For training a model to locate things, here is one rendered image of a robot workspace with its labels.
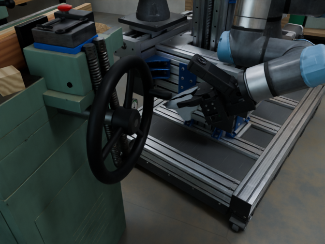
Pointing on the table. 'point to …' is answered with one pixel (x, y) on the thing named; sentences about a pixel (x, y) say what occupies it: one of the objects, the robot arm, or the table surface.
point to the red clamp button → (64, 7)
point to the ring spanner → (71, 26)
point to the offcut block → (10, 81)
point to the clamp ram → (23, 35)
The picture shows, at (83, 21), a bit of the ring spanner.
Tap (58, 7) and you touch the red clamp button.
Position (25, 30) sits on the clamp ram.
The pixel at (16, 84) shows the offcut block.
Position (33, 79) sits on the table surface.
